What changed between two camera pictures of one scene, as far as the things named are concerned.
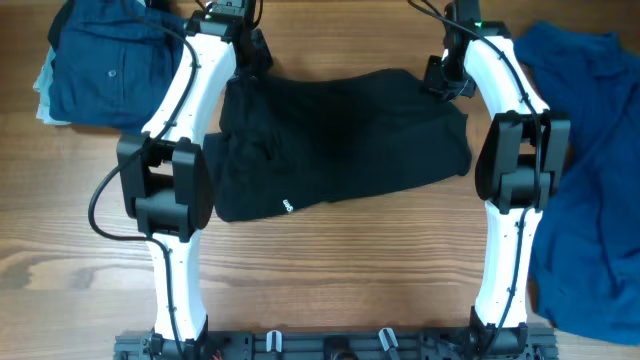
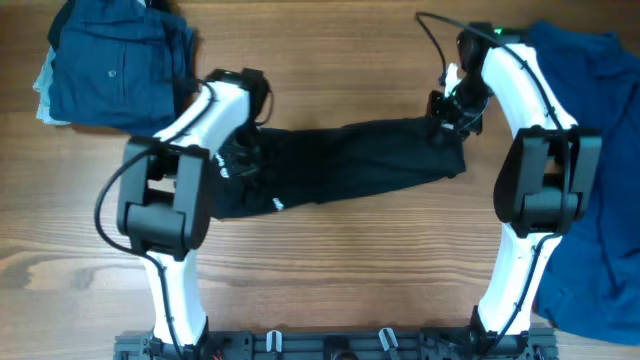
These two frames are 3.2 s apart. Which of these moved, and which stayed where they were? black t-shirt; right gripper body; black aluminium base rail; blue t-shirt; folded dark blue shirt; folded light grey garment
Moved: black t-shirt; right gripper body
Stayed: black aluminium base rail; blue t-shirt; folded light grey garment; folded dark blue shirt
